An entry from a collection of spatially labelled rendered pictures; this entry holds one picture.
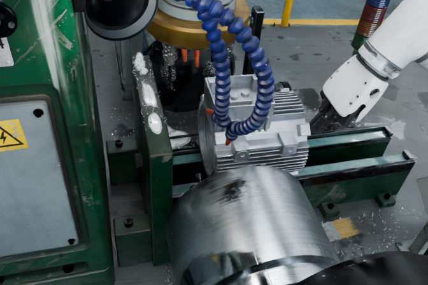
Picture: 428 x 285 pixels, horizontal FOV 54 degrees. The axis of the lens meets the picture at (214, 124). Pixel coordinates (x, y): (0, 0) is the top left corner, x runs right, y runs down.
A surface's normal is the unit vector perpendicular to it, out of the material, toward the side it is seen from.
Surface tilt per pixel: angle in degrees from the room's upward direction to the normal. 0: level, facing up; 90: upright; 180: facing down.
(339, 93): 65
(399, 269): 5
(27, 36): 90
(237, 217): 17
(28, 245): 90
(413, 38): 77
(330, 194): 90
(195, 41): 90
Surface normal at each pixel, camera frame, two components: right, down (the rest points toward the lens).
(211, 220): -0.50, -0.54
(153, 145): 0.07, -0.74
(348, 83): -0.81, -0.25
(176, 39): -0.30, 0.62
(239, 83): 0.22, 0.66
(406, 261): 0.30, -0.75
